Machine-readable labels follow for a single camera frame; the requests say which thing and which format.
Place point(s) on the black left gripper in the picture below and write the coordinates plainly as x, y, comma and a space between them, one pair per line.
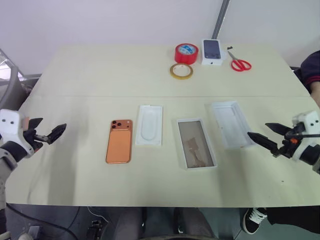
33, 140

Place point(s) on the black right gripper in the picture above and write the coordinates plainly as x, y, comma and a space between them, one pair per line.
289, 143

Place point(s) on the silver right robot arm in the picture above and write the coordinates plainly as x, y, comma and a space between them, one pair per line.
312, 156

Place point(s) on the white box lid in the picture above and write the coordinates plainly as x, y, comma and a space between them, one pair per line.
231, 125

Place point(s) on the white box bottom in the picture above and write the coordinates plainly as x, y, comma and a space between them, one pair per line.
196, 145

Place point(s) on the white printed phone box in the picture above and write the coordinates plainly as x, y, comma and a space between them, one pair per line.
212, 51

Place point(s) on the white plastic tray insert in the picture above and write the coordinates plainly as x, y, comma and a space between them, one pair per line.
150, 127

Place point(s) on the orange smartphone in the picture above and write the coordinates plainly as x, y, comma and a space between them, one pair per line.
119, 145

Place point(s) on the person's dark sleeved arm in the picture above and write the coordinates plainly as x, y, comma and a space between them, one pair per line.
311, 70

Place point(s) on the dark trouser leg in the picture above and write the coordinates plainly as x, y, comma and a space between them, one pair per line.
292, 216

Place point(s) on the black sneaker white laces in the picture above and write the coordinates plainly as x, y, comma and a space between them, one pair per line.
252, 220

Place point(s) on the small black clip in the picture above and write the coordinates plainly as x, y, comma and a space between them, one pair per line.
229, 47

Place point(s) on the black foot pedal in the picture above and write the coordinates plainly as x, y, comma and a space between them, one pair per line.
97, 228

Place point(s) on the yellow clear tape roll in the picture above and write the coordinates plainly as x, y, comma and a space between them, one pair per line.
172, 73

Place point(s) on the red tape roll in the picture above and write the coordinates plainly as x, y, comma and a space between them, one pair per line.
180, 57

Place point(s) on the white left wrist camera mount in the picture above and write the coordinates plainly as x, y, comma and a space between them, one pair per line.
10, 126

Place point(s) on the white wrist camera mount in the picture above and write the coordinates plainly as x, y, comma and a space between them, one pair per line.
310, 122
10, 126

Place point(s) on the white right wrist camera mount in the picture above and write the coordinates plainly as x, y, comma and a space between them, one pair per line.
310, 122

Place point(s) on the grey metal rail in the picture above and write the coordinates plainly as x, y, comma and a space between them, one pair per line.
220, 20

